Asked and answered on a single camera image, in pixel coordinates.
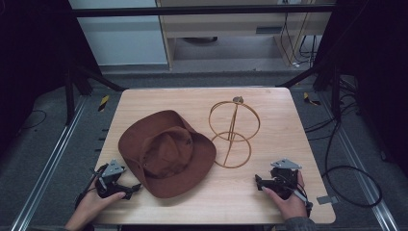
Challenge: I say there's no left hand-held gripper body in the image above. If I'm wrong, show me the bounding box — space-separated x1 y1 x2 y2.
94 159 133 201

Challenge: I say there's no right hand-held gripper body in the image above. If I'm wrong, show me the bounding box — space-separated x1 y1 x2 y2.
269 158 303 200

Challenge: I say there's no brown felt cowboy hat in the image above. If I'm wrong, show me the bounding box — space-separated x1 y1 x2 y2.
117 110 217 199

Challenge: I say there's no person's right hand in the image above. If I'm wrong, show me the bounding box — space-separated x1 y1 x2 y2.
262 170 310 221

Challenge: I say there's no person's left hand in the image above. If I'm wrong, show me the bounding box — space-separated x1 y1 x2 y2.
71 180 127 226

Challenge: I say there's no grey tape piece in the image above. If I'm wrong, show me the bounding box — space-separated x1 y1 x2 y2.
316 194 340 206

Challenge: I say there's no yellow black tape strip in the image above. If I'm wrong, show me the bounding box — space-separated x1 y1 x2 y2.
97 94 111 113
302 91 322 107

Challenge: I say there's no black stand leg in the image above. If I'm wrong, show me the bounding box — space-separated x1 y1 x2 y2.
64 62 128 127
275 62 343 122

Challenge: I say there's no white cabinet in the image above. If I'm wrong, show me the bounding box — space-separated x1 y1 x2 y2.
67 0 169 67

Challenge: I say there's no black curtain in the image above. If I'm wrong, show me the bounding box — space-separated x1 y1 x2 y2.
313 0 408 176
0 0 103 155

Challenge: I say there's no light wooden desk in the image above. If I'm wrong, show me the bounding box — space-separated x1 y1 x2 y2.
155 0 336 70

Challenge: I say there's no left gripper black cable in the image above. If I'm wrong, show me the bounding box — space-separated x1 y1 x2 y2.
74 163 110 210

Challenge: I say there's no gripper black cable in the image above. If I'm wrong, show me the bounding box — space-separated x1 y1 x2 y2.
74 163 110 210
290 184 314 218

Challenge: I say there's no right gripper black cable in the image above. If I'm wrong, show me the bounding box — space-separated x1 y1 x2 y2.
290 184 314 218

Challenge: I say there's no aluminium floor rail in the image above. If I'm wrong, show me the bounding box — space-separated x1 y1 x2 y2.
9 95 89 231
317 90 402 231

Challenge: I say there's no gold wire hat stand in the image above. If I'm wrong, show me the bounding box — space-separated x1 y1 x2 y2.
208 95 262 169

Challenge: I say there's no black floor cable loop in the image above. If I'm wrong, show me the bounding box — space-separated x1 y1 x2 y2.
303 105 383 209

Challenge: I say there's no bundle of desk cables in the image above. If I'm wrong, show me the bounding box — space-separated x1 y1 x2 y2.
279 0 319 69

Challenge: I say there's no black metal frame bar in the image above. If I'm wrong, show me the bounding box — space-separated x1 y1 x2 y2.
70 3 336 18

